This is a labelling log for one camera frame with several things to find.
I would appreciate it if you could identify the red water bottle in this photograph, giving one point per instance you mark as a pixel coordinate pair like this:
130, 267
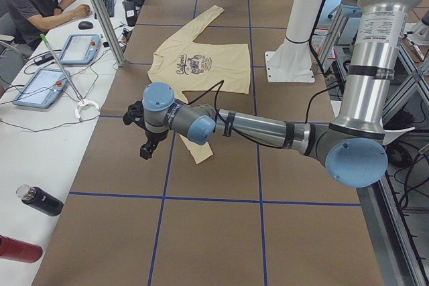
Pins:
18, 250

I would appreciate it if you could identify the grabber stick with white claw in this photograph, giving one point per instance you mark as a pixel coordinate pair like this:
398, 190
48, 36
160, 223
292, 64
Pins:
82, 102

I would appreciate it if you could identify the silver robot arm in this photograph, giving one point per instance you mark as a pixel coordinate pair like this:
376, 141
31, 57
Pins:
350, 147

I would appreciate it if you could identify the aluminium frame post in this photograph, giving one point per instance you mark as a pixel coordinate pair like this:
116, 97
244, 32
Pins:
108, 30

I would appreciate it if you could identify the seated person grey shirt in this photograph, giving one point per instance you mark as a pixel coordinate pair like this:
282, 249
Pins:
34, 17

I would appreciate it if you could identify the black computer mouse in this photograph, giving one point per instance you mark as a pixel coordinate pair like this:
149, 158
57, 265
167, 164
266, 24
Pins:
84, 25

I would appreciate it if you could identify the black water bottle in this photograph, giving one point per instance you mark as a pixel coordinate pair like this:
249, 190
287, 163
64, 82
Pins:
39, 199

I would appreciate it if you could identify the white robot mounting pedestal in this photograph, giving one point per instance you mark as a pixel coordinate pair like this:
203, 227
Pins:
292, 61

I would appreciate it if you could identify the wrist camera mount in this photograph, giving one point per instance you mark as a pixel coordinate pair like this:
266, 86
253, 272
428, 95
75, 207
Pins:
135, 114

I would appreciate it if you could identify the cream long-sleeve printed shirt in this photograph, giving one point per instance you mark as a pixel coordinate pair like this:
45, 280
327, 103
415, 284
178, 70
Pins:
181, 65

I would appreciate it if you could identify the near blue teach pendant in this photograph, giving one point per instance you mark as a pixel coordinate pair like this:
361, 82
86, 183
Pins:
42, 89

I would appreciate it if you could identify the blue teach pendant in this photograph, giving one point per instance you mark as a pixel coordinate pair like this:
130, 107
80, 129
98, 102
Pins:
42, 89
80, 49

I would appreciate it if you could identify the far blue teach pendant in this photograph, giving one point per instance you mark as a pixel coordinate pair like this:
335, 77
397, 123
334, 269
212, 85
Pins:
80, 49

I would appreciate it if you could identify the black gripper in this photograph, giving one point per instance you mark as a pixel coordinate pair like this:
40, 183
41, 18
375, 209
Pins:
153, 138

